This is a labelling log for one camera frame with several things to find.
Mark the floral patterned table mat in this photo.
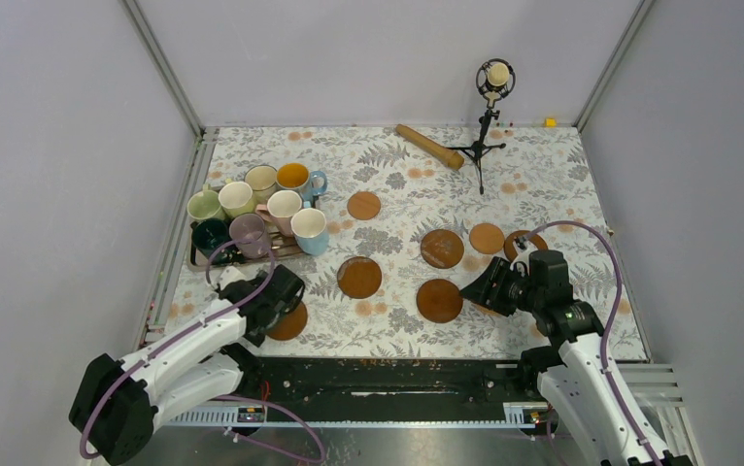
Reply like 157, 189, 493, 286
207, 127, 647, 360

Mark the light cork coaster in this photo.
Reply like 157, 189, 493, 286
347, 191, 382, 220
469, 222, 505, 254

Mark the purple cable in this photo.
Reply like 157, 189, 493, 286
516, 220, 666, 466
79, 239, 278, 462

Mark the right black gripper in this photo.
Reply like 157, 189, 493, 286
457, 256, 543, 317

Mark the pink mug white inside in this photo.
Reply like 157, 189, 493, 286
254, 190, 303, 237

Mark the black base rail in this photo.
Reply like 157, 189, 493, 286
221, 344, 548, 424

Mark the microphone on black tripod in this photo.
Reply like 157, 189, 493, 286
450, 58, 517, 195

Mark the woven rattan coaster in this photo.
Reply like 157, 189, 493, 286
474, 304, 500, 316

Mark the light blue mug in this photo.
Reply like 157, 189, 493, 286
290, 208, 329, 255

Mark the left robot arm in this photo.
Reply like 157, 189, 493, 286
68, 265, 305, 465

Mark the wooden rolling pin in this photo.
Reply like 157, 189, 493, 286
395, 124, 464, 170

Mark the light green mug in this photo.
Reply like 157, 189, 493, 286
186, 184, 226, 222

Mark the beige mug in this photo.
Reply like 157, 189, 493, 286
244, 165, 278, 204

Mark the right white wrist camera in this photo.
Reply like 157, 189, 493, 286
517, 242, 537, 262

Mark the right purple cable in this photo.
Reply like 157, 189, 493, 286
516, 220, 666, 466

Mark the yellow-green mug white inside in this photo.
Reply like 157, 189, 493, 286
218, 182, 256, 219

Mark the dark scuffed brown coaster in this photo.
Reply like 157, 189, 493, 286
420, 229, 465, 269

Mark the dark green mug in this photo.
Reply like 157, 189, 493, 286
191, 218, 237, 265

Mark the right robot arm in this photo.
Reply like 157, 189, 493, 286
460, 250, 692, 465

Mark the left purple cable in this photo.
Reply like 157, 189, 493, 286
79, 239, 278, 462

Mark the mauve purple mug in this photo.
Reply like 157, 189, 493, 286
229, 213, 271, 259

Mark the glossy brown coaster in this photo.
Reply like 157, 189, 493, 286
336, 256, 383, 299

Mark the blue mug orange inside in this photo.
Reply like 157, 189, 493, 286
276, 163, 328, 204

